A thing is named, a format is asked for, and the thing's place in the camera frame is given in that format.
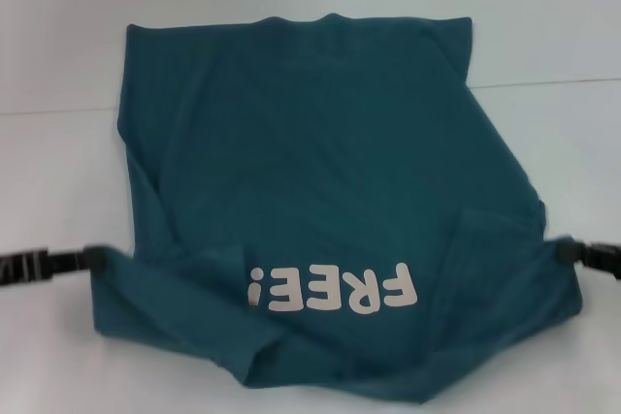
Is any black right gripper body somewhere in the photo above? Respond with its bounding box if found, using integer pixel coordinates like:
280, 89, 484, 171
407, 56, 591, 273
578, 240, 621, 282

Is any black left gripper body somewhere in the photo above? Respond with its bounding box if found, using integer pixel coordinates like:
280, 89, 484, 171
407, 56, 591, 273
0, 247, 89, 290

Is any teal t-shirt with FREE print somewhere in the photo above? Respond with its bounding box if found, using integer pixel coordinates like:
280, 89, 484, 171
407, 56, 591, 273
88, 14, 584, 393

